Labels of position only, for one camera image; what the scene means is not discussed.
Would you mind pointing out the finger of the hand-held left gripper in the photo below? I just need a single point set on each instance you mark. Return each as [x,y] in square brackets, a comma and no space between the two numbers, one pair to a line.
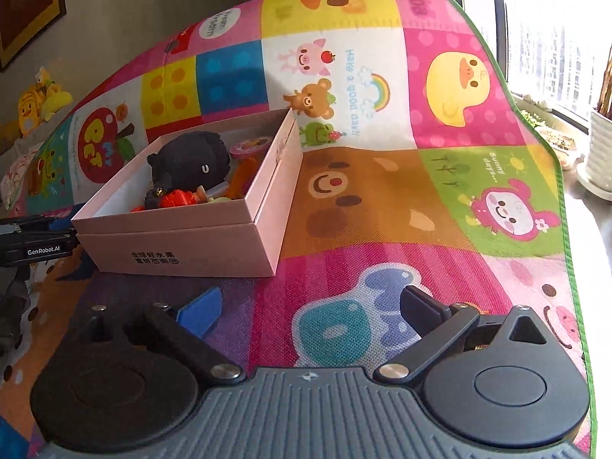
[43,251]
[33,224]

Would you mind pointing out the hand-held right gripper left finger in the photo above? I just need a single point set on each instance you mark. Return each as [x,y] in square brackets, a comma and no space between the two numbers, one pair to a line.
[201,313]

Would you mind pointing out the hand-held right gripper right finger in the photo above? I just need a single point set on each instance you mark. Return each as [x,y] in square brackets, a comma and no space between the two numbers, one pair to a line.
[425,308]

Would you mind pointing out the pink cardboard box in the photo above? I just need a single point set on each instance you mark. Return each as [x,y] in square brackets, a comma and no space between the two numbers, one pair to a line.
[191,248]

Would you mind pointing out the orange plastic toy shell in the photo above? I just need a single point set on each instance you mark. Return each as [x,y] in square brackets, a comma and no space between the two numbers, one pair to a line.
[241,177]

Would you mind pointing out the black plush toy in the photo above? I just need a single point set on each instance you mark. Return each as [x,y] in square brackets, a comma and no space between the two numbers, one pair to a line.
[191,158]

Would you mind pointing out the yellow toy with pink lid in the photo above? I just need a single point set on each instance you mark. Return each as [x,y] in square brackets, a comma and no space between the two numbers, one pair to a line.
[251,147]

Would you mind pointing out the pink white cloth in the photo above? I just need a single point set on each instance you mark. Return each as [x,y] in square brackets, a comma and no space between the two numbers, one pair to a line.
[19,172]

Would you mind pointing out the yellow tiger plush toy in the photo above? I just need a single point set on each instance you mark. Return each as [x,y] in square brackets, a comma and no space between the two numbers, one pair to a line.
[31,112]

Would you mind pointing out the colourful printed play mat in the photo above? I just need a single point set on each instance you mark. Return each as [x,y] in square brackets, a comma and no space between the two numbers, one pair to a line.
[382,201]

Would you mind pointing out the yellow duck plush toy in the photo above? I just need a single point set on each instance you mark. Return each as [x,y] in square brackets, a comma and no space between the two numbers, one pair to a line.
[55,95]

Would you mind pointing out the white pot saucer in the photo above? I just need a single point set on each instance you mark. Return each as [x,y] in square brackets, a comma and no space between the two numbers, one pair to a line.
[585,177]

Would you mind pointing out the large framed picture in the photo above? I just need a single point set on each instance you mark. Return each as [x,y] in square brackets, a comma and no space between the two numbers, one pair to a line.
[28,9]

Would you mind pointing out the small green planter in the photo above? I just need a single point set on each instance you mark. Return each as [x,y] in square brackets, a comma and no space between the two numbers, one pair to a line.
[533,112]

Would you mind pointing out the white ribbed plant pot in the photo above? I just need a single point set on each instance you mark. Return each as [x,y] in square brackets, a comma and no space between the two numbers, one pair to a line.
[601,148]

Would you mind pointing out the brown plant stems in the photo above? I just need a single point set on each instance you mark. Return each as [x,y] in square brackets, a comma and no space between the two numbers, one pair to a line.
[606,86]

